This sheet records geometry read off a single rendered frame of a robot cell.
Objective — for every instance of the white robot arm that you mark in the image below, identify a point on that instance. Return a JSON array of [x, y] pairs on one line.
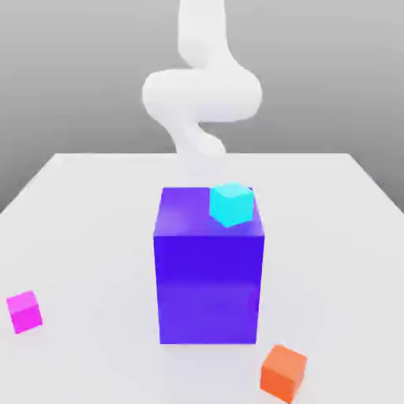
[[202, 94]]

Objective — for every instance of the small cyan cube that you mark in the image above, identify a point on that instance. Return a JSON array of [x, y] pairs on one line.
[[232, 205]]

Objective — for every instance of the small orange cube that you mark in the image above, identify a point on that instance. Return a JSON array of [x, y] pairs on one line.
[[282, 374]]

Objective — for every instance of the small magenta cube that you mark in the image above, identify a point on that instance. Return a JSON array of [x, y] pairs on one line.
[[24, 312]]

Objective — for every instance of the large purple box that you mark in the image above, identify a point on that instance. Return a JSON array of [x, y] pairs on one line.
[[208, 284]]

